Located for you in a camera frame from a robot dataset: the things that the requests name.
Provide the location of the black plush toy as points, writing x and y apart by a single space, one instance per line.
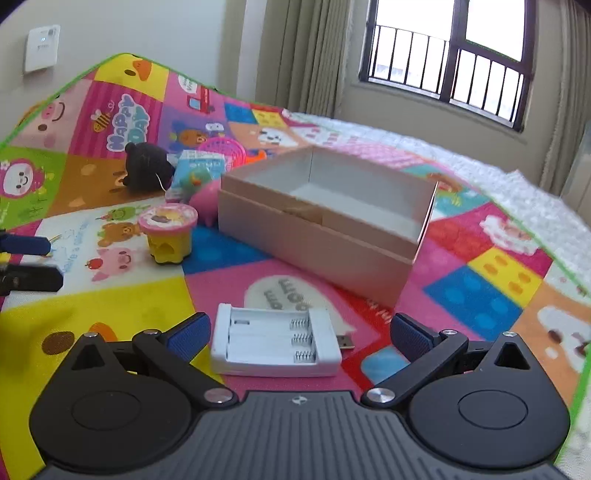
147 168

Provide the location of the colourful cartoon play mat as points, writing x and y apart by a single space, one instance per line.
61 178

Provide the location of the white wall switch panel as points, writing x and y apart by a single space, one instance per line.
41 50

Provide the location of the pink plastic net scoop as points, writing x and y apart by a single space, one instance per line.
233 152

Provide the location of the white quilted bedspread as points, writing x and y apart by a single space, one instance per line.
500 255

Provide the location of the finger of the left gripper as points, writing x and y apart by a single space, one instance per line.
30 278
14 244

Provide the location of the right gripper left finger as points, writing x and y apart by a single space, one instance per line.
167 355

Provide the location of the pink cardboard box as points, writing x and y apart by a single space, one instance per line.
357 224

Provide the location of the pink yellow pudding cup toy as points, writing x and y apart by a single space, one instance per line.
168 230

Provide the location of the beige curtain left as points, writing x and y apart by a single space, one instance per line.
291 54

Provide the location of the blue white tissue pack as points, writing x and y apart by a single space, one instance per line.
186 160

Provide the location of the dark framed window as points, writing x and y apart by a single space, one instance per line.
476 55

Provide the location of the beige curtain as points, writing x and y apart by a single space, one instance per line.
573 108
291 54

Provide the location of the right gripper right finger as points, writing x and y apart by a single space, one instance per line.
430 354

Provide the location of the white battery charger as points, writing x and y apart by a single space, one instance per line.
274 343

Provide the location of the beige curtain right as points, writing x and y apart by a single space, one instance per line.
573 108

